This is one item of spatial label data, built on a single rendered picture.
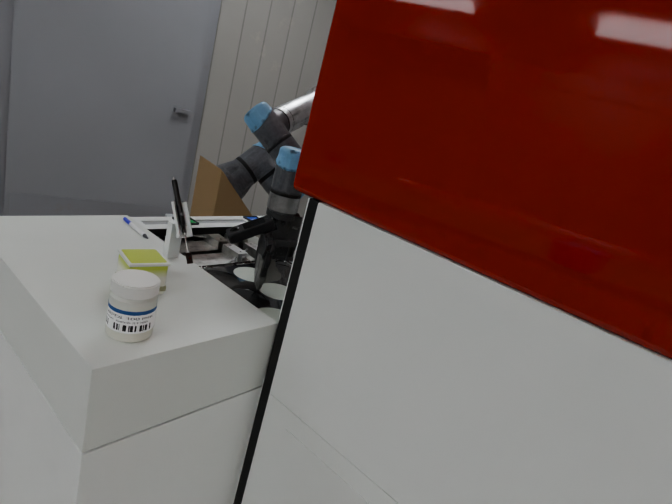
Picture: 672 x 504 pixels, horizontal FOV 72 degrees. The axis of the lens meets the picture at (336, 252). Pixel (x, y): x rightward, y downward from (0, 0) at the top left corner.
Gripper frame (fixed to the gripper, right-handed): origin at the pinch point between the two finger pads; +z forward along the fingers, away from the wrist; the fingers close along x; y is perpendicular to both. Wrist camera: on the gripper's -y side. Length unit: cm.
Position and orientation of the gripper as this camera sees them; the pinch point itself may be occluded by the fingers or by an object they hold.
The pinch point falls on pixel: (256, 284)
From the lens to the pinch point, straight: 120.0
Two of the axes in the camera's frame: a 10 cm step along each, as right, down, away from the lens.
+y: 9.0, 1.2, 4.2
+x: -3.5, -3.7, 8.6
